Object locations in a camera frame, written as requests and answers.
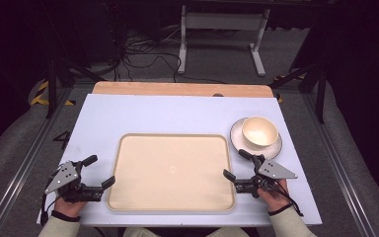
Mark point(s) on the person's left hand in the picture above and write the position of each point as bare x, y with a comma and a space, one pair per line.
69, 208

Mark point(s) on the white metal stand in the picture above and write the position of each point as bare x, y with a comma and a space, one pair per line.
223, 21

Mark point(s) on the yellow black hazard tape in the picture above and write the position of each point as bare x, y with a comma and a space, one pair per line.
281, 79
41, 95

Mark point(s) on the person's right hand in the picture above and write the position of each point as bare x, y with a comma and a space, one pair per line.
276, 199

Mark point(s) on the white table cover board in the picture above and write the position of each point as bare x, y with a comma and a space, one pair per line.
164, 113

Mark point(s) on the beige plastic tray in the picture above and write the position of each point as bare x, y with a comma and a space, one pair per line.
171, 171

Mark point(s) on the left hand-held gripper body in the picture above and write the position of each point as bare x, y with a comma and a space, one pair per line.
64, 176

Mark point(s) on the aluminium frame rail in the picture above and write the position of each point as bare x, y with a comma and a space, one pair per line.
29, 158
342, 164

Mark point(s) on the wooden table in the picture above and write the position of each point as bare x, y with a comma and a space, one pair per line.
177, 89

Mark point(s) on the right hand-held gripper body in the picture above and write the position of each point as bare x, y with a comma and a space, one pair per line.
274, 171

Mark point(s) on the cream bowl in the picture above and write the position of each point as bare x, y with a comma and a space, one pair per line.
260, 131

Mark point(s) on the white plate with dark rim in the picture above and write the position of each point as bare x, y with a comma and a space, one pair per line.
237, 136

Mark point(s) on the black tripod stand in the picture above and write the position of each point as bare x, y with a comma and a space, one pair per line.
52, 89
320, 95

